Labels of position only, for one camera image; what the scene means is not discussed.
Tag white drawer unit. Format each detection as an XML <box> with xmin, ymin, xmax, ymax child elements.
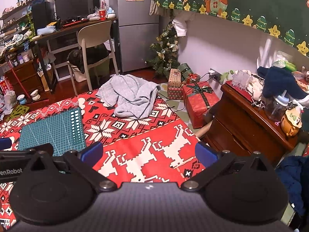
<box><xmin>46</xmin><ymin>35</ymin><xmax>84</xmax><ymax>81</ymax></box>

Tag green stencil ruler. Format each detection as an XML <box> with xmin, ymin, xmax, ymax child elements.
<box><xmin>5</xmin><ymin>104</ymin><xmax>30</xmax><ymax>121</ymax></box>

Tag clear plastic cups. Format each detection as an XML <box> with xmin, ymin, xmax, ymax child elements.
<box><xmin>231</xmin><ymin>70</ymin><xmax>251</xmax><ymax>89</ymax></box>

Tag grey refrigerator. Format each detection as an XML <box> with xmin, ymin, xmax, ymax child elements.
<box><xmin>108</xmin><ymin>0</ymin><xmax>160</xmax><ymax>73</ymax></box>

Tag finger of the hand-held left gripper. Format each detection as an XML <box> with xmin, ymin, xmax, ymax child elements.
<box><xmin>0</xmin><ymin>143</ymin><xmax>54</xmax><ymax>162</ymax></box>
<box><xmin>0</xmin><ymin>137</ymin><xmax>13</xmax><ymax>151</ymax></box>

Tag green gift box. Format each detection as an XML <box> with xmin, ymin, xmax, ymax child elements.
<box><xmin>177</xmin><ymin>63</ymin><xmax>194</xmax><ymax>80</ymax></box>

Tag blue fluffy garment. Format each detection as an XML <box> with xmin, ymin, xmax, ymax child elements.
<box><xmin>275</xmin><ymin>155</ymin><xmax>309</xmax><ymax>219</ymax></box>

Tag brown wooden drawer chest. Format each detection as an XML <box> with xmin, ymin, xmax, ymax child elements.
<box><xmin>5</xmin><ymin>59</ymin><xmax>45</xmax><ymax>97</ymax></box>

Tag cluttered dark shelf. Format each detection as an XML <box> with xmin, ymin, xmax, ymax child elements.
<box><xmin>0</xmin><ymin>0</ymin><xmax>58</xmax><ymax>51</ymax></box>

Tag clear bottle with blue cap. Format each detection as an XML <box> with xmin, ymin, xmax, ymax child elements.
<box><xmin>264</xmin><ymin>94</ymin><xmax>289</xmax><ymax>122</ymax></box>

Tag light blue cloth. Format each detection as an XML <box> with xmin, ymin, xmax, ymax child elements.
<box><xmin>37</xmin><ymin>26</ymin><xmax>58</xmax><ymax>36</ymax></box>

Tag black fluffy dog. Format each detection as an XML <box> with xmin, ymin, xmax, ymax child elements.
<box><xmin>67</xmin><ymin>44</ymin><xmax>110</xmax><ymax>74</ymax></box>

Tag brown patterned gift box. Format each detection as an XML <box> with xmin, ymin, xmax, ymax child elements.
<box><xmin>168</xmin><ymin>68</ymin><xmax>182</xmax><ymax>88</ymax></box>

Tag green Christmas tapestry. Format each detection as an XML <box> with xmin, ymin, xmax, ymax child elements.
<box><xmin>154</xmin><ymin>0</ymin><xmax>309</xmax><ymax>57</ymax></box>

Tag small red gift box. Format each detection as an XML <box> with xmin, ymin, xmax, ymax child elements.
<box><xmin>186</xmin><ymin>73</ymin><xmax>201</xmax><ymax>84</ymax></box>

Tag dark wooden desk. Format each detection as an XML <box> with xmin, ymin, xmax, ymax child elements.
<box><xmin>29</xmin><ymin>17</ymin><xmax>119</xmax><ymax>95</ymax></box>

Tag white cloth under tapestry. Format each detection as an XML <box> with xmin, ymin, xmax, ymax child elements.
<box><xmin>172</xmin><ymin>17</ymin><xmax>188</xmax><ymax>37</ymax></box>

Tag brown wooden nightstand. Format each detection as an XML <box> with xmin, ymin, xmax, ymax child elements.
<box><xmin>203</xmin><ymin>80</ymin><xmax>301</xmax><ymax>167</ymax></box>

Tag red printed box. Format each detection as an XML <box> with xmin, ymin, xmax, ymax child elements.
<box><xmin>0</xmin><ymin>76</ymin><xmax>11</xmax><ymax>95</ymax></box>

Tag cream plastic chair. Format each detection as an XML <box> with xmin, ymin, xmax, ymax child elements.
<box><xmin>67</xmin><ymin>20</ymin><xmax>119</xmax><ymax>91</ymax></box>

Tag grey knit sweater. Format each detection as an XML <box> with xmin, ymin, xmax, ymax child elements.
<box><xmin>96</xmin><ymin>74</ymin><xmax>161</xmax><ymax>120</ymax></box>

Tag white rolled paper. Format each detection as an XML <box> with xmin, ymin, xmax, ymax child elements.
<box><xmin>257</xmin><ymin>39</ymin><xmax>274</xmax><ymax>68</ymax></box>

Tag black computer monitor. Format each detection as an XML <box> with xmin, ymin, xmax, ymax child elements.
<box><xmin>54</xmin><ymin>0</ymin><xmax>100</xmax><ymax>21</ymax></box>

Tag navy fleece garment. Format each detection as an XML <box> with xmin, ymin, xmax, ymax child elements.
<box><xmin>256</xmin><ymin>66</ymin><xmax>307</xmax><ymax>99</ymax></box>

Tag red patterned blanket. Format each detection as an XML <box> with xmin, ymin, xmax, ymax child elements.
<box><xmin>0</xmin><ymin>88</ymin><xmax>207</xmax><ymax>229</ymax></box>

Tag red dotted gift box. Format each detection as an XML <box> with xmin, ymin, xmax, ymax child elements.
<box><xmin>167</xmin><ymin>85</ymin><xmax>184</xmax><ymax>100</ymax></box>

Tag white tote bag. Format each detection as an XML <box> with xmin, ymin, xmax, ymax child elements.
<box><xmin>71</xmin><ymin>65</ymin><xmax>87</xmax><ymax>83</ymax></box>

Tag green storage bin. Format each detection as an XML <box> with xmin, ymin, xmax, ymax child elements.
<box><xmin>92</xmin><ymin>58</ymin><xmax>110</xmax><ymax>83</ymax></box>

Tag orange plush toy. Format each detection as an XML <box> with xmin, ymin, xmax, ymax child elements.
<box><xmin>280</xmin><ymin>107</ymin><xmax>303</xmax><ymax>138</ymax></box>

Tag red broom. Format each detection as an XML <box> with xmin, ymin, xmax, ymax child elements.
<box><xmin>2</xmin><ymin>49</ymin><xmax>49</xmax><ymax>103</ymax></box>

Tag small Christmas tree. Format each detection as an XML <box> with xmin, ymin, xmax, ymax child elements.
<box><xmin>146</xmin><ymin>20</ymin><xmax>181</xmax><ymax>79</ymax></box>

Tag green cutting mat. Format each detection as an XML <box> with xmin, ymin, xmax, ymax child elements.
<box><xmin>18</xmin><ymin>107</ymin><xmax>87</xmax><ymax>157</ymax></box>

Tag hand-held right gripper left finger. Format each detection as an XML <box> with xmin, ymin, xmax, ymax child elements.
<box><xmin>25</xmin><ymin>142</ymin><xmax>118</xmax><ymax>193</ymax></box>

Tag large red gift box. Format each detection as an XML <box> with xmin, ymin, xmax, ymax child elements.
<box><xmin>182</xmin><ymin>81</ymin><xmax>221</xmax><ymax>129</ymax></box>

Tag black computer tower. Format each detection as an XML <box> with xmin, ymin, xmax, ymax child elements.
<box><xmin>32</xmin><ymin>1</ymin><xmax>55</xmax><ymax>34</ymax></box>

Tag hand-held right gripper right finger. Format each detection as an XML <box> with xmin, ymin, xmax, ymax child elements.
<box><xmin>181</xmin><ymin>142</ymin><xmax>276</xmax><ymax>192</ymax></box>

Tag green plastic bag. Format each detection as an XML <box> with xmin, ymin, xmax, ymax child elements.
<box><xmin>273</xmin><ymin>51</ymin><xmax>297</xmax><ymax>72</ymax></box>

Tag red keyboard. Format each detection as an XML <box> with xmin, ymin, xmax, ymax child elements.
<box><xmin>61</xmin><ymin>19</ymin><xmax>85</xmax><ymax>27</ymax></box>

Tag cream cloth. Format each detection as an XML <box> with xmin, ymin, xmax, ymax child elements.
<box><xmin>249</xmin><ymin>75</ymin><xmax>266</xmax><ymax>102</ymax></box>

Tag white wall charger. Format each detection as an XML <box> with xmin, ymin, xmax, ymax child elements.
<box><xmin>209</xmin><ymin>68</ymin><xmax>225</xmax><ymax>85</ymax></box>

